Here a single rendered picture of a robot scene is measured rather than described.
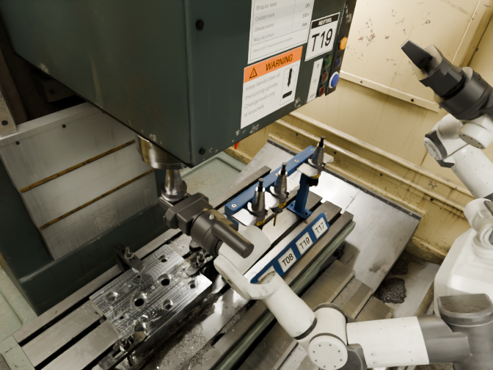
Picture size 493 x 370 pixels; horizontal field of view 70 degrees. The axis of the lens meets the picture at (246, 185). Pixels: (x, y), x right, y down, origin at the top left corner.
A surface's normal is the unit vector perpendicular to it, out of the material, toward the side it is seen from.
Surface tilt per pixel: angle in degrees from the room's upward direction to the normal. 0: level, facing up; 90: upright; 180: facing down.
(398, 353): 67
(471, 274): 24
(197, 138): 90
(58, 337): 0
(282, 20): 90
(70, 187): 89
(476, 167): 45
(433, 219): 89
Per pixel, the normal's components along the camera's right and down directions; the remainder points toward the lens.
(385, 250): -0.21, -0.52
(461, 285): -0.62, -0.37
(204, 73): 0.75, 0.46
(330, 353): -0.24, 0.26
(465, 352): -0.27, 0.02
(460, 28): -0.66, 0.45
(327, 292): 0.14, -0.82
